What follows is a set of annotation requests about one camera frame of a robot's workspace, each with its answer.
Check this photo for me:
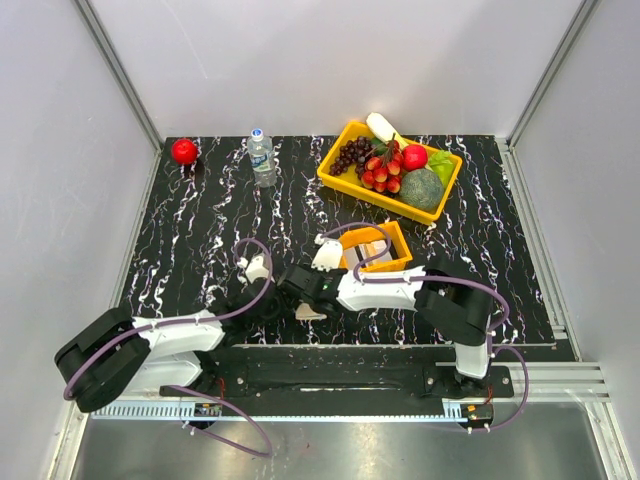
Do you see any beige leather card holder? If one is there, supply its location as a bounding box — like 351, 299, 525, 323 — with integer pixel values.
295, 302, 327, 321

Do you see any small yellow card bin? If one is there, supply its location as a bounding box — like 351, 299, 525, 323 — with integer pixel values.
339, 221, 413, 272

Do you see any credit card stack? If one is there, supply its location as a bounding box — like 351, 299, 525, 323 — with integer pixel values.
343, 240, 395, 269

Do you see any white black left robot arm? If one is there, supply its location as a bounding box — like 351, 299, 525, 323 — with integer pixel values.
54, 254, 276, 413

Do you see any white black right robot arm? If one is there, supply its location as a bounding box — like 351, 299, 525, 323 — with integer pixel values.
278, 239, 505, 396

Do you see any red cherry bunch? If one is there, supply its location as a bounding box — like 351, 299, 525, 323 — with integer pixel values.
358, 140, 403, 196

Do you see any purple grape bunch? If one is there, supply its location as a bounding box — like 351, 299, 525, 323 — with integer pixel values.
329, 136, 374, 177

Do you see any green netted melon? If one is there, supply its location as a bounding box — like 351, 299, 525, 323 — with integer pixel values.
399, 169, 445, 211

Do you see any large yellow fruit tray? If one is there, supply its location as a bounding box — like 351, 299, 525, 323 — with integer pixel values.
317, 121, 463, 224

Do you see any clear plastic water bottle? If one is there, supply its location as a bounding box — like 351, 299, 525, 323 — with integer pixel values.
247, 128, 277, 188

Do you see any red apple in tray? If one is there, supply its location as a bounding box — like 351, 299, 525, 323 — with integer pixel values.
402, 144, 428, 172

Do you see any white radish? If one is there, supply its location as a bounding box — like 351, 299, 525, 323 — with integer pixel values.
366, 112, 402, 142

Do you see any green leafy vegetable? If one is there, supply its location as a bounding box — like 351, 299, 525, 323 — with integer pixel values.
426, 150, 455, 187

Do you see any red apple on table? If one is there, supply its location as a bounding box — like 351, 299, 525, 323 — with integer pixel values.
171, 138, 199, 165

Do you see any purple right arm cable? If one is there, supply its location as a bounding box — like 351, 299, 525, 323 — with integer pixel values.
315, 222, 531, 434

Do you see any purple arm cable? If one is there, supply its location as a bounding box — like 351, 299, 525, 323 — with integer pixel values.
63, 238, 274, 459
315, 222, 531, 434

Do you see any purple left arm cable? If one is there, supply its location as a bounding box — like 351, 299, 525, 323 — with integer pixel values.
63, 238, 274, 459

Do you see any aluminium frame rail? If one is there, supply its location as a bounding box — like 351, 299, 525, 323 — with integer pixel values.
71, 0, 164, 151

